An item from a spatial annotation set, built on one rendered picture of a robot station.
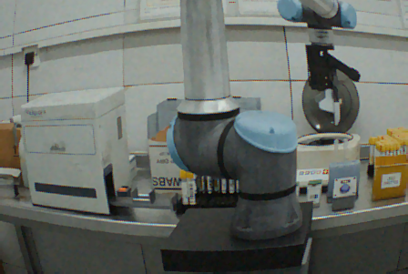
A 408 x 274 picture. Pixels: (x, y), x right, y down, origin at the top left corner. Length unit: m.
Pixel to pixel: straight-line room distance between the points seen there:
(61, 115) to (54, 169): 0.15
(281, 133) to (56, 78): 1.32
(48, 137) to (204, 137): 0.58
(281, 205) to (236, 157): 0.13
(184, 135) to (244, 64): 0.94
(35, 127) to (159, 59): 0.69
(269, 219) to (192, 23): 0.40
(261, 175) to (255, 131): 0.08
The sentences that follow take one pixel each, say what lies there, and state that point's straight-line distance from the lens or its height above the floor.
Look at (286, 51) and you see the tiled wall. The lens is 2.47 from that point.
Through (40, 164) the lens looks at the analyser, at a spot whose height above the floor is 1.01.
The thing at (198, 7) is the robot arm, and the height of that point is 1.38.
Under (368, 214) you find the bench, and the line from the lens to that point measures 1.85.
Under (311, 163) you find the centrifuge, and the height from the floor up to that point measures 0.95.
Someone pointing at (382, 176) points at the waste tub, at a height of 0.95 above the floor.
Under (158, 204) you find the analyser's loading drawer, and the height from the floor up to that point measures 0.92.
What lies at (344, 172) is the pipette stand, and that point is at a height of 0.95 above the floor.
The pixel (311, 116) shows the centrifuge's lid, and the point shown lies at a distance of 2.42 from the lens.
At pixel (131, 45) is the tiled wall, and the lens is 2.55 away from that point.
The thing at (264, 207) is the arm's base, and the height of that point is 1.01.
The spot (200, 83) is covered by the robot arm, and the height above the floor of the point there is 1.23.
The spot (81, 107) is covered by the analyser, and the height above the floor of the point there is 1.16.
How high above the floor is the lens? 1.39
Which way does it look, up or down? 9 degrees down
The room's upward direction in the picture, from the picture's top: 3 degrees counter-clockwise
